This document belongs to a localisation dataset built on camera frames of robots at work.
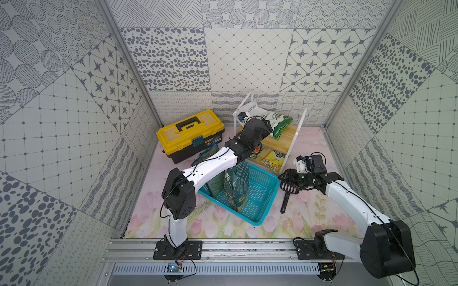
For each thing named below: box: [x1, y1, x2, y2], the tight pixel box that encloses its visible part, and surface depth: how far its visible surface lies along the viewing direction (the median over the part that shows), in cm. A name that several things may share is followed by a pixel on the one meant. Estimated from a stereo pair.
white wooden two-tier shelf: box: [233, 89, 308, 176], surface depth 86 cm
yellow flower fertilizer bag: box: [260, 149, 287, 174], surface depth 98 cm
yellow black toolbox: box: [156, 109, 225, 164], surface depth 97 cm
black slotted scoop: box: [279, 181, 300, 214], surface depth 91 cm
